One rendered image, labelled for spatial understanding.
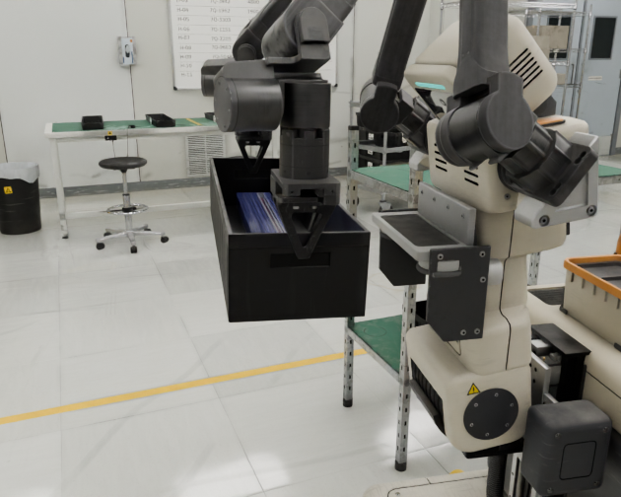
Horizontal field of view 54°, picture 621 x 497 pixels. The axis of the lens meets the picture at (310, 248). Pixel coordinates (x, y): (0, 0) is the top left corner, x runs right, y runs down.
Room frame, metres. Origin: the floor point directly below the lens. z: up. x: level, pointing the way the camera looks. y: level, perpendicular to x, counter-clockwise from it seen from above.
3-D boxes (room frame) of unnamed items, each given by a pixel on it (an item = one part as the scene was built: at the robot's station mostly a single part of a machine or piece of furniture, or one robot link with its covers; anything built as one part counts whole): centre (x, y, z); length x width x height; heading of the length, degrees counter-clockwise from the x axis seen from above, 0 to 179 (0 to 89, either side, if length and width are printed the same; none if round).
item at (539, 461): (0.99, -0.35, 0.68); 0.28 x 0.27 x 0.25; 11
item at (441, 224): (1.02, -0.22, 0.99); 0.28 x 0.16 x 0.22; 11
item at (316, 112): (0.69, 0.01, 1.28); 0.07 x 0.06 x 0.07; 117
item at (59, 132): (5.06, 1.21, 0.40); 1.80 x 0.75 x 0.81; 112
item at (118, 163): (4.28, 1.32, 0.31); 0.52 x 0.49 x 0.62; 112
